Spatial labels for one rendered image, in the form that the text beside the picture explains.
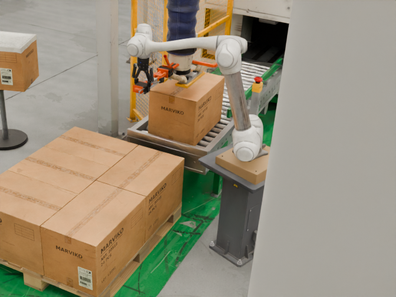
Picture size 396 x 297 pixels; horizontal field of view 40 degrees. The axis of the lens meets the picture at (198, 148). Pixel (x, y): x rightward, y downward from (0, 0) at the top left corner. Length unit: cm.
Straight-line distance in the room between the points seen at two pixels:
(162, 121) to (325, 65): 409
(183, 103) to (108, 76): 125
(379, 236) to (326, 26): 9
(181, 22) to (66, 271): 184
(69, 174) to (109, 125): 157
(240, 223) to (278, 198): 362
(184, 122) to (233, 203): 78
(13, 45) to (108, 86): 92
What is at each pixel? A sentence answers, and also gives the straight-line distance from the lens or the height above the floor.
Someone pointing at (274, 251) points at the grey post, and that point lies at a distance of 25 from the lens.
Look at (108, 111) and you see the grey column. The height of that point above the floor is 33.
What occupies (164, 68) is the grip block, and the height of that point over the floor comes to 122.
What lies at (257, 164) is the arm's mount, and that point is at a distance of 358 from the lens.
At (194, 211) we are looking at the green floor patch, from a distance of 450.
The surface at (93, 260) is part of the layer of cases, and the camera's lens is 334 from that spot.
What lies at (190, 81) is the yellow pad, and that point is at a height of 110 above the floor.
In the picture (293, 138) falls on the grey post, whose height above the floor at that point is 251.
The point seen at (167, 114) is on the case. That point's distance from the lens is 423.
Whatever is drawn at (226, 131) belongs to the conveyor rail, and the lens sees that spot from 447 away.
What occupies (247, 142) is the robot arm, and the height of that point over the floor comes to 105.
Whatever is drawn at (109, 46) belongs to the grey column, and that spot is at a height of 97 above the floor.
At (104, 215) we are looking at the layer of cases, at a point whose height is 54.
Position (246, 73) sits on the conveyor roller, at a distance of 584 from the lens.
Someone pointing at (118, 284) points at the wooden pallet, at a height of 2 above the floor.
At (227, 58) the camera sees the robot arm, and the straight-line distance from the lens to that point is 314.
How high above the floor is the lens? 260
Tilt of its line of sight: 29 degrees down
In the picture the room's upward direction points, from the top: 5 degrees clockwise
